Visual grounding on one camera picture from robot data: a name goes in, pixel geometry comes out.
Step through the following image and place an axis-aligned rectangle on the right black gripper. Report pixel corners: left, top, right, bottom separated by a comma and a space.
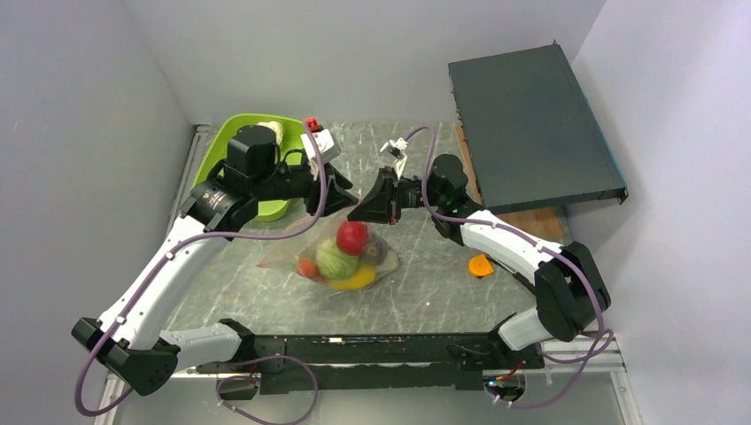
348, 166, 445, 226

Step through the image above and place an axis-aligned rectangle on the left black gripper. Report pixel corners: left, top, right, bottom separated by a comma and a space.
252, 158, 359, 218

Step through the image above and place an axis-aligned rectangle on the red tomato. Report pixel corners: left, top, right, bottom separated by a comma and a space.
335, 220, 369, 256

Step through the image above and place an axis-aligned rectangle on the dark purple onion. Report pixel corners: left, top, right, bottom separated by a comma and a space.
360, 235, 391, 267

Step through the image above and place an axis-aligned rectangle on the clear zip top bag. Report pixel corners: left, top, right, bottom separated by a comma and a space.
257, 208, 399, 290

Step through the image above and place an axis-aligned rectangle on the green cabbage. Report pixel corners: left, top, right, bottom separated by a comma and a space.
314, 238, 360, 280

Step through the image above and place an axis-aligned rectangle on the yellow bell pepper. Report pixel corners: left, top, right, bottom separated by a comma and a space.
328, 264, 377, 290

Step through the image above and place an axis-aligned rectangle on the orange carrot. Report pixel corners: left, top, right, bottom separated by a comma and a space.
297, 258, 321, 281

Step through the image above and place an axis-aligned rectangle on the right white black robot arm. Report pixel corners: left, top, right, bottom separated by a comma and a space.
348, 154, 611, 367

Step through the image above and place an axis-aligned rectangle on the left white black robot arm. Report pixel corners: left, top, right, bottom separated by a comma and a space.
72, 125, 356, 396

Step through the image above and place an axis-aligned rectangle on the green plastic basket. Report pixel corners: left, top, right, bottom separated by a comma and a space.
192, 113, 305, 222

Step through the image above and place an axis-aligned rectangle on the white cauliflower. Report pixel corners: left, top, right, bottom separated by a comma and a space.
258, 120, 284, 147

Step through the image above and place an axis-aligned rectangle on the orange tape measure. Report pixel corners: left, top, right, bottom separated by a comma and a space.
468, 254, 494, 279

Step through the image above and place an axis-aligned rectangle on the yellow black screwdriver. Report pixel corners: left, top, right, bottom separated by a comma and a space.
485, 254, 538, 298

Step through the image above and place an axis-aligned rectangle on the dark green metal case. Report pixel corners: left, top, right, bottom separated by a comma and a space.
448, 43, 629, 214

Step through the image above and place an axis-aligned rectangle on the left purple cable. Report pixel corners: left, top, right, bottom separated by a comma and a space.
74, 120, 329, 425

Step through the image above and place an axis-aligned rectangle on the purple cable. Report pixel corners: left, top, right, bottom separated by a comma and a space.
402, 124, 615, 411
74, 120, 329, 425

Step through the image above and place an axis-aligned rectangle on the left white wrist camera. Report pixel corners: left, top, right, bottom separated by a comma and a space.
300, 117, 341, 174

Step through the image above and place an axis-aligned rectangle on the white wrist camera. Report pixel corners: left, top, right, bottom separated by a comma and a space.
300, 117, 341, 174
380, 137, 408, 178

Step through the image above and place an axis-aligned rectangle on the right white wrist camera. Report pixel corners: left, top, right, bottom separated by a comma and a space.
380, 137, 408, 178

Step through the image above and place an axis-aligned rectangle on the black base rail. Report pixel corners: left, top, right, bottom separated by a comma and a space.
197, 332, 545, 395

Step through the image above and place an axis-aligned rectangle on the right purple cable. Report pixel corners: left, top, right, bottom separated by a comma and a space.
402, 124, 615, 411

